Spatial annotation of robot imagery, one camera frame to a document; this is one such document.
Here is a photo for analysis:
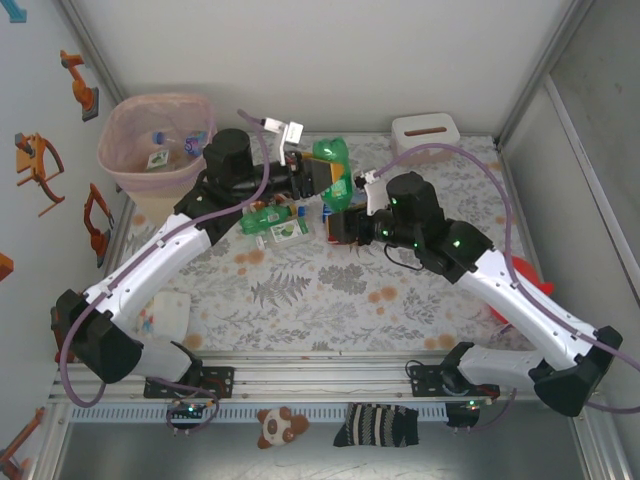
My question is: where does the aluminium corner post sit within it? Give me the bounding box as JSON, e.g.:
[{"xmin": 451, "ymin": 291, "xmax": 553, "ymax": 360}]
[
  {"xmin": 494, "ymin": 0, "xmax": 599, "ymax": 151},
  {"xmin": 57, "ymin": 0, "xmax": 126, "ymax": 104}
]

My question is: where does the small circuit board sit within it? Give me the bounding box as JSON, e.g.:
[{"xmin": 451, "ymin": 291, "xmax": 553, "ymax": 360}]
[
  {"xmin": 166, "ymin": 398, "xmax": 214, "ymax": 417},
  {"xmin": 446, "ymin": 398, "xmax": 490, "ymax": 430}
]

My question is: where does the plush dog toy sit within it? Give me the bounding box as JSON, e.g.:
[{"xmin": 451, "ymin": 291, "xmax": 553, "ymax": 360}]
[{"xmin": 256, "ymin": 405, "xmax": 311, "ymax": 450}]

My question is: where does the white tissue pack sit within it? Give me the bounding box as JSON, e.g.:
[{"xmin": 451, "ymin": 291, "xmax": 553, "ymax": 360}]
[{"xmin": 133, "ymin": 290, "xmax": 192, "ymax": 351}]

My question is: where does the orange gripper frame sticker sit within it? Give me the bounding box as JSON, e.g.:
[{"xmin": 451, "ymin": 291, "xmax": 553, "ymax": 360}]
[{"xmin": 13, "ymin": 132, "xmax": 67, "ymax": 218}]

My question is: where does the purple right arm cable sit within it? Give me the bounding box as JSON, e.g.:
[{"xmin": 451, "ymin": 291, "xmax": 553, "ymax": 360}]
[{"xmin": 374, "ymin": 143, "xmax": 640, "ymax": 435}]

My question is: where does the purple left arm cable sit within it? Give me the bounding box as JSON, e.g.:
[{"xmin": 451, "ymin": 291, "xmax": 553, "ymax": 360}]
[{"xmin": 57, "ymin": 108, "xmax": 274, "ymax": 437}]

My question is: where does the white tissue box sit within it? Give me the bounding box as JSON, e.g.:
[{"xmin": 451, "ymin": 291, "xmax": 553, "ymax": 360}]
[{"xmin": 390, "ymin": 112, "xmax": 462, "ymax": 156}]

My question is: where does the green tea label bottle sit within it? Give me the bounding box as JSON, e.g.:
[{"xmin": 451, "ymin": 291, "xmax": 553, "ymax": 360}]
[{"xmin": 254, "ymin": 218, "xmax": 316, "ymax": 250}]

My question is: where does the thin black cable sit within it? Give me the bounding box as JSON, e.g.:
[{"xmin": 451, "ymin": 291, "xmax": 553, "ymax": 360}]
[{"xmin": 383, "ymin": 242, "xmax": 429, "ymax": 272}]

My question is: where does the green bottle brown cap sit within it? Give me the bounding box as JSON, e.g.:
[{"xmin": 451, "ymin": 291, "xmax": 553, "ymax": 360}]
[{"xmin": 312, "ymin": 135, "xmax": 357, "ymax": 215}]

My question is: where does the white slotted cable duct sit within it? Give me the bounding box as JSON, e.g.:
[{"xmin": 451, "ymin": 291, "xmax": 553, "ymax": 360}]
[{"xmin": 69, "ymin": 403, "xmax": 450, "ymax": 425}]

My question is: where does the pink mesh waste bin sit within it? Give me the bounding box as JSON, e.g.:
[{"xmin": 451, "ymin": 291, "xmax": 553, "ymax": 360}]
[{"xmin": 97, "ymin": 92, "xmax": 220, "ymax": 226}]

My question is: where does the blue wall sticker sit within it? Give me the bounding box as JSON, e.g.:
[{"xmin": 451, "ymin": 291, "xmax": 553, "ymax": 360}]
[{"xmin": 0, "ymin": 0, "xmax": 30, "ymax": 25}]

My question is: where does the red balloon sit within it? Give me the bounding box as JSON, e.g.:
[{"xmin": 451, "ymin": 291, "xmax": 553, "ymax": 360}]
[{"xmin": 492, "ymin": 254, "xmax": 556, "ymax": 329}]

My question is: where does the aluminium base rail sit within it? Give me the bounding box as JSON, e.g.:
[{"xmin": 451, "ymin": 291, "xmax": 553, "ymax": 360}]
[{"xmin": 47, "ymin": 349, "xmax": 546, "ymax": 404}]

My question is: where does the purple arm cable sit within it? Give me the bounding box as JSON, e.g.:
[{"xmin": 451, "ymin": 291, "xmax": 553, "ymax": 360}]
[
  {"xmin": 57, "ymin": 108, "xmax": 274, "ymax": 437},
  {"xmin": 374, "ymin": 143, "xmax": 640, "ymax": 435}
]

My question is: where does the green bottle small label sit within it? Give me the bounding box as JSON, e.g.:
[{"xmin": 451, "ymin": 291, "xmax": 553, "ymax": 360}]
[{"xmin": 239, "ymin": 205, "xmax": 296, "ymax": 236}]

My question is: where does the striped black white sock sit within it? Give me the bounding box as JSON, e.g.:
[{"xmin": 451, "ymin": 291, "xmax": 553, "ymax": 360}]
[{"xmin": 332, "ymin": 402, "xmax": 421, "ymax": 449}]

